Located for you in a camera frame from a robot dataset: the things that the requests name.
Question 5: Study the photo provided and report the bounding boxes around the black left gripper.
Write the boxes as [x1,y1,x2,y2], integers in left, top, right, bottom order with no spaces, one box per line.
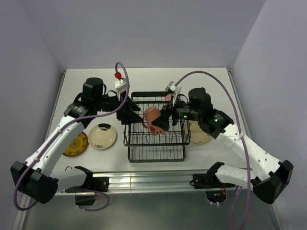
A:
[94,90,142,125]

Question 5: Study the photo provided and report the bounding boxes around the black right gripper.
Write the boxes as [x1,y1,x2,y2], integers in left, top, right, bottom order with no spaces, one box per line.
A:
[151,95,201,131]

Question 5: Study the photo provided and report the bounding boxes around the pink floral mug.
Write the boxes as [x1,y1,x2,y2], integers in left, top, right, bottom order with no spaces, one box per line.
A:
[142,106,165,136]

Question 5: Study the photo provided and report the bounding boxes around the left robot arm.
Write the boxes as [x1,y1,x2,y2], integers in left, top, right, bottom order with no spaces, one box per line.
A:
[11,78,130,204]

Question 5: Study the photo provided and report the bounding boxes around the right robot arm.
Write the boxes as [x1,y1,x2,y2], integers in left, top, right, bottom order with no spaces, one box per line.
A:
[153,86,294,204]

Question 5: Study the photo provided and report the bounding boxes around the pink floral small bowl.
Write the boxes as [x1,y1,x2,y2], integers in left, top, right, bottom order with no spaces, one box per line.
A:
[165,94,173,102]

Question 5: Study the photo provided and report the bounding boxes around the cream plate green brushstroke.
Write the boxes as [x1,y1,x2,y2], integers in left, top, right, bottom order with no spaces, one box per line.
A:
[88,123,117,150]

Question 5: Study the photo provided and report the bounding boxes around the cream plate small motifs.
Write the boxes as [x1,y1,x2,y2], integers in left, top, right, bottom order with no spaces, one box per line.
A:
[185,121,212,144]

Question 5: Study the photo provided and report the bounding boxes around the yellow patterned plate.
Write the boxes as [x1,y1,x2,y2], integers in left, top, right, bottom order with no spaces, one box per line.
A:
[63,132,89,157]

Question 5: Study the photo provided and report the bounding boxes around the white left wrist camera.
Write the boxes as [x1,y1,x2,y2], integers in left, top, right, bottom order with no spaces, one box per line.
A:
[115,78,128,94]

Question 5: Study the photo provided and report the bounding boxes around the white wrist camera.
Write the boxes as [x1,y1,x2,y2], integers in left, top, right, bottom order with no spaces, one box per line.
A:
[165,81,181,96]
[115,78,128,94]

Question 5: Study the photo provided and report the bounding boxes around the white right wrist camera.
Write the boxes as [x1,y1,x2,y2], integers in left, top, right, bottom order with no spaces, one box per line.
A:
[165,81,181,96]

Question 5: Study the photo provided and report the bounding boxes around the black wire dish rack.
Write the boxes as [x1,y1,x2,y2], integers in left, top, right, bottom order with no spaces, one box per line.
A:
[123,92,191,163]

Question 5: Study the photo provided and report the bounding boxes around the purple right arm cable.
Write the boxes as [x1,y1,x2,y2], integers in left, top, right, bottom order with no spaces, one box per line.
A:
[176,71,252,230]

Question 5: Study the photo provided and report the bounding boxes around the aluminium mounting rail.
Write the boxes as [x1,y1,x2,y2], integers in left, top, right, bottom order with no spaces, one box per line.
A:
[50,171,248,195]

